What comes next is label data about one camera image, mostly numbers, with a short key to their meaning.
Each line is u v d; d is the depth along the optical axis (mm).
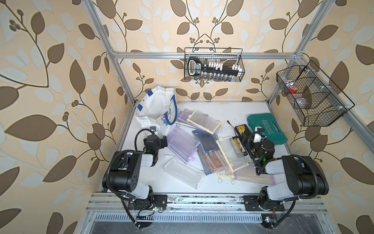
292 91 822
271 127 990
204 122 1064
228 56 909
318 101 722
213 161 856
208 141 956
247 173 817
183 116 1079
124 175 448
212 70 840
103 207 735
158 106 1073
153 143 728
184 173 840
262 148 706
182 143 953
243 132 990
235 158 894
